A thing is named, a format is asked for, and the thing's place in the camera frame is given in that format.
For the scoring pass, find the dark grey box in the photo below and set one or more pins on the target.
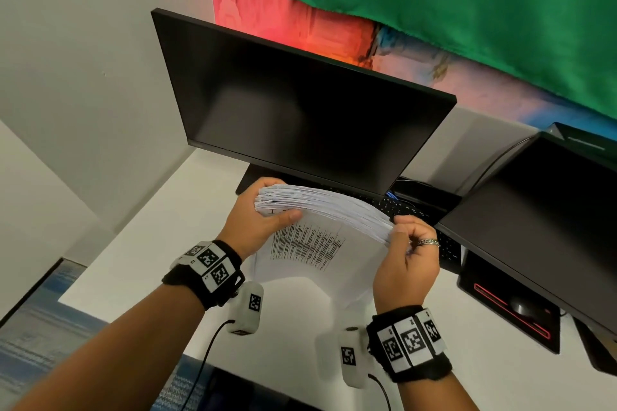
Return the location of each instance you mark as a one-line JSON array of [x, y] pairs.
[[585, 138]]

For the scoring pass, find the green cloth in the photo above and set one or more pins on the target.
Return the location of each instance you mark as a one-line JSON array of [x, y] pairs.
[[458, 1]]

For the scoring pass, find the black computer mouse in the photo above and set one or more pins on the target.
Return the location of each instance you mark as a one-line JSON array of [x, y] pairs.
[[523, 307]]

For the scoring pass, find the person's right forearm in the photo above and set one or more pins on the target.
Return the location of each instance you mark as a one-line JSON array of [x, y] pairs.
[[434, 396]]

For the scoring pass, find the person's left forearm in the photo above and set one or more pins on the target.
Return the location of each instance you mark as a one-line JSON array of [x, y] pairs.
[[111, 357]]

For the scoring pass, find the black right wristband with markers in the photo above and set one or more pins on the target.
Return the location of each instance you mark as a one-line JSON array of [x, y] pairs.
[[424, 369]]

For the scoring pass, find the person's dark trousers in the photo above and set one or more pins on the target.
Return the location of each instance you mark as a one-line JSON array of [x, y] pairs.
[[241, 398]]

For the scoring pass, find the white table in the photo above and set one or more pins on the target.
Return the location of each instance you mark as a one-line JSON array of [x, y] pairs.
[[159, 242]]

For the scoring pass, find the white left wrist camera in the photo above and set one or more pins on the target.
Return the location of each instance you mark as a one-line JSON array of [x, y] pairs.
[[241, 319]]

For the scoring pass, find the person's left hand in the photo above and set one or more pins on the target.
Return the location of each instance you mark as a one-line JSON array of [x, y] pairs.
[[241, 232]]

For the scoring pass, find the grey desk divider panel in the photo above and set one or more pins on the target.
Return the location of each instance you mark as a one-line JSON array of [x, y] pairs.
[[472, 141]]

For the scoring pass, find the black keyboard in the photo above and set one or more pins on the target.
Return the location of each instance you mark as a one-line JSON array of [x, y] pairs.
[[448, 251]]

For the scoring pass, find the black mouse pad red trim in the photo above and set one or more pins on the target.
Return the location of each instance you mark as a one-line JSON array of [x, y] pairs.
[[477, 276]]

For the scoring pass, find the black left wristband with markers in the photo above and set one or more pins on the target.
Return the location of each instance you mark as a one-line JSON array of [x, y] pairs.
[[180, 280]]

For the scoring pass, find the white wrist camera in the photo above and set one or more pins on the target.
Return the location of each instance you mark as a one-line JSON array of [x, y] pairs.
[[354, 377], [241, 319]]

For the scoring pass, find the black computer monitor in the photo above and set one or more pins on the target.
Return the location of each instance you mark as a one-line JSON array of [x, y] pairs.
[[540, 232], [299, 112]]

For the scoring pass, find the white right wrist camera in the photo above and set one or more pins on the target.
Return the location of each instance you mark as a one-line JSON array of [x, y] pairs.
[[354, 377]]

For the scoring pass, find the black flat device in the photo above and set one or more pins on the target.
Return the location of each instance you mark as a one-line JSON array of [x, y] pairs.
[[597, 348]]

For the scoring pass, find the glossy black box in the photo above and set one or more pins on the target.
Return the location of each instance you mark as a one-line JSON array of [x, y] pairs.
[[429, 194]]

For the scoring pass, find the black red-striped monitor base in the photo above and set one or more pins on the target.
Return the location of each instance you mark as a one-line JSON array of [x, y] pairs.
[[250, 179]]

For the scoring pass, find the black wristband with markers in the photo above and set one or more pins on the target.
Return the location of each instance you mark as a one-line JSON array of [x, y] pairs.
[[424, 369], [180, 280]]

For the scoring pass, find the stack of white printed papers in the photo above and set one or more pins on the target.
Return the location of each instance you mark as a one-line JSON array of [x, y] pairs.
[[337, 213]]

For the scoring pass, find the person's right hand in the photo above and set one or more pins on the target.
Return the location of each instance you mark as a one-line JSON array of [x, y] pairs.
[[405, 276]]

